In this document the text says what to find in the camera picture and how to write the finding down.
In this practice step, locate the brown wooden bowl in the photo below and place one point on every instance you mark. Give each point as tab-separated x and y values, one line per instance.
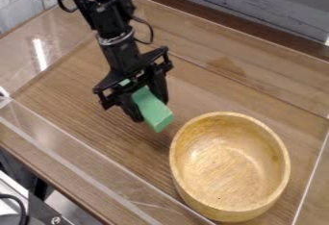
231	166

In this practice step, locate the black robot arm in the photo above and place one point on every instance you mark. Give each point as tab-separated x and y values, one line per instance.
107	16

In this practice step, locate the green rectangular block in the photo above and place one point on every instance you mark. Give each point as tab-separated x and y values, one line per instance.
158	115

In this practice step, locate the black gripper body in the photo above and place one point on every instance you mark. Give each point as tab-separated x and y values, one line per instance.
132	67

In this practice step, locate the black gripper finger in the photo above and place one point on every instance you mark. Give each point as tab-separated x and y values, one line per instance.
132	108
158	86

